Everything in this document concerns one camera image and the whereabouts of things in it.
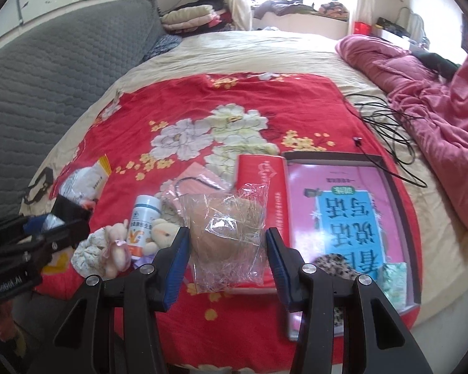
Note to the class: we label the grey quilted headboard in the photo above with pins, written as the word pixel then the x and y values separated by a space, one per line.
pixel 54 70

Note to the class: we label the stack of folded clothes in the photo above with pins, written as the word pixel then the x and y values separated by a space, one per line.
pixel 191 17

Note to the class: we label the leopard print scrunchie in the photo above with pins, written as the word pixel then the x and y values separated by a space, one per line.
pixel 333 265

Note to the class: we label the clear plastic bag with tan item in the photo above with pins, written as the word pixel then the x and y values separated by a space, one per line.
pixel 226 237

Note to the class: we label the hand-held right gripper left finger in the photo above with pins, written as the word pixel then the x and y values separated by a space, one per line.
pixel 174 270

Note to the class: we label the pink duvet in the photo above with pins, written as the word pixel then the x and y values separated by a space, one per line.
pixel 444 101

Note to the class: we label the black plastic buckle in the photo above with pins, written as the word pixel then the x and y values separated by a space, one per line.
pixel 37 193

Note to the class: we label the cream plush bear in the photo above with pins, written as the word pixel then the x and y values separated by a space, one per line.
pixel 162 235

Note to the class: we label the pink bag with black headband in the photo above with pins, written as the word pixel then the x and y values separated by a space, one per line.
pixel 202 171

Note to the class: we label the green patterned pouch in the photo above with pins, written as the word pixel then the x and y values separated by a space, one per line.
pixel 396 284

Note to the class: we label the dark clothes pile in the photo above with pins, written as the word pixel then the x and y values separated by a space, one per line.
pixel 277 7

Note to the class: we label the pink blue book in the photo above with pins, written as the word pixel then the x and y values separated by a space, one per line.
pixel 401 210

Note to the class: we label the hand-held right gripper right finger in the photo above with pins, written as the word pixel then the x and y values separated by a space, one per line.
pixel 279 270

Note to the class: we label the red floral blanket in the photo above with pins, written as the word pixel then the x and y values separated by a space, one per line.
pixel 187 101

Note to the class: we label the black garment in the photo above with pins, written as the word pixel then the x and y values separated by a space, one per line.
pixel 436 62

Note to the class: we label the beige bed sheet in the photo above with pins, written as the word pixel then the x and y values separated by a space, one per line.
pixel 280 50

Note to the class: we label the cream curtain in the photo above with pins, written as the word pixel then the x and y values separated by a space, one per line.
pixel 238 0

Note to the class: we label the colourful patterned cloth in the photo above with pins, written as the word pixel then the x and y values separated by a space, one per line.
pixel 333 8

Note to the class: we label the red bag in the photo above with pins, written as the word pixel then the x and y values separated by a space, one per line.
pixel 362 29

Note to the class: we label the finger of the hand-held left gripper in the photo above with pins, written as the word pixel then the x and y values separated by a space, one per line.
pixel 60 241
pixel 72 207

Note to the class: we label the black box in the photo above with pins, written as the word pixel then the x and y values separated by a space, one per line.
pixel 392 26

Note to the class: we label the white and yellow packet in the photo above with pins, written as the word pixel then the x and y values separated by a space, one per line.
pixel 89 181

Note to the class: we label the black headband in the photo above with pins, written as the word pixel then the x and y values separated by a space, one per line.
pixel 197 180

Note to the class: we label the pink teddy bear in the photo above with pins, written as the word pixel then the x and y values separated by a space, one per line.
pixel 116 249

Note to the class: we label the white pill bottle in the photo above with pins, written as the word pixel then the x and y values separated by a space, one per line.
pixel 142 222

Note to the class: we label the dark patterned cloth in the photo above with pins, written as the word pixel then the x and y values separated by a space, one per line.
pixel 162 45

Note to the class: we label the red box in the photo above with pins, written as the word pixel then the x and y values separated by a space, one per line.
pixel 275 191

